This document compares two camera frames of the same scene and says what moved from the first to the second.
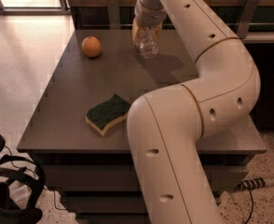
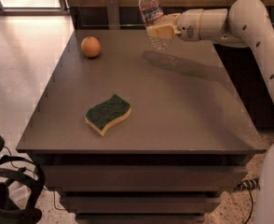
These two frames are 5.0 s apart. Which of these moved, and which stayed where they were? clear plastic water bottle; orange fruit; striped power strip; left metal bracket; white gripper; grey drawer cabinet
Moved: clear plastic water bottle; white gripper
Stayed: left metal bracket; grey drawer cabinet; orange fruit; striped power strip
